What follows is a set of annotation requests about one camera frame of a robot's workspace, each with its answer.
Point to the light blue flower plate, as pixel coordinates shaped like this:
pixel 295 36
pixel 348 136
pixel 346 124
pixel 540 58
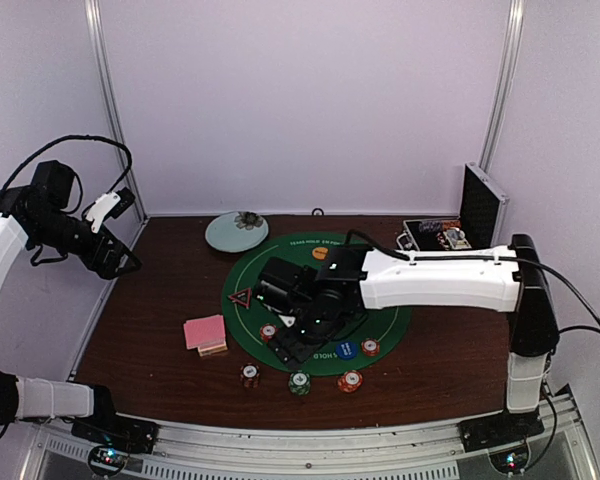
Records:
pixel 237 231

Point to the red chips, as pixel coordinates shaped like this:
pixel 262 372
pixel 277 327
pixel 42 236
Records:
pixel 267 332
pixel 370 347

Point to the round green poker mat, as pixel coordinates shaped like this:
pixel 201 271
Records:
pixel 387 326

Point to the green poker chip stack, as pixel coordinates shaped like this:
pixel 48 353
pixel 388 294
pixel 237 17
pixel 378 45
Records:
pixel 299 383

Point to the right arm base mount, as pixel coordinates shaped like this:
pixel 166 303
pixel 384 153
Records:
pixel 499 429

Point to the red-backed playing card deck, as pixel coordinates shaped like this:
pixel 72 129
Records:
pixel 205 332

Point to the right aluminium frame post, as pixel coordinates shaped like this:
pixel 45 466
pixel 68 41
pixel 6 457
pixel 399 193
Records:
pixel 508 65

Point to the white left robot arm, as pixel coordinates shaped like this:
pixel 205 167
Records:
pixel 33 217

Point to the blue small blind button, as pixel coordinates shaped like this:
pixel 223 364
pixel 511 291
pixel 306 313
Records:
pixel 346 350

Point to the aluminium poker case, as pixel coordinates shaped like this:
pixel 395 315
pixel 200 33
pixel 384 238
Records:
pixel 476 226

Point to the aluminium frame post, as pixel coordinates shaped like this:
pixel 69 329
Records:
pixel 97 37
pixel 508 65

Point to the brown poker chip stack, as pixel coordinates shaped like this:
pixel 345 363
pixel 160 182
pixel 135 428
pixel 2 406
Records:
pixel 250 376

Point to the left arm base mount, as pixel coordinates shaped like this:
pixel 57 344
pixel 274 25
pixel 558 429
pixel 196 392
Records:
pixel 106 427

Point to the black triangular dealer button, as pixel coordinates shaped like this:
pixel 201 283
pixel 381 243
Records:
pixel 242 297

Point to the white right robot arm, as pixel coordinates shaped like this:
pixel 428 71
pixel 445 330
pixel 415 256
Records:
pixel 362 276

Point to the orange big blind button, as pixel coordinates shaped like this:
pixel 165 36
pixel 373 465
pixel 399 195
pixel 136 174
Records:
pixel 320 253

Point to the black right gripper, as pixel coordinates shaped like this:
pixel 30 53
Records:
pixel 292 351

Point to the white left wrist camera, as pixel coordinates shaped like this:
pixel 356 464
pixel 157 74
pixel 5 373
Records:
pixel 108 205

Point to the left aluminium frame post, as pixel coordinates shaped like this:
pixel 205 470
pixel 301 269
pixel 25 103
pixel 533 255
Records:
pixel 97 37

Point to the aluminium front rail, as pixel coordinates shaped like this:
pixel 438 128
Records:
pixel 432 450

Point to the red poker chip stack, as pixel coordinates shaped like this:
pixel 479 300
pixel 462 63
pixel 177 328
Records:
pixel 350 381

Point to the playing card box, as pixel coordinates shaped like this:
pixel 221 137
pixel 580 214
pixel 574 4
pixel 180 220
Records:
pixel 212 349

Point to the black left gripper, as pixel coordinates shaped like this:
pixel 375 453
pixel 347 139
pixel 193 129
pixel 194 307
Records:
pixel 106 268

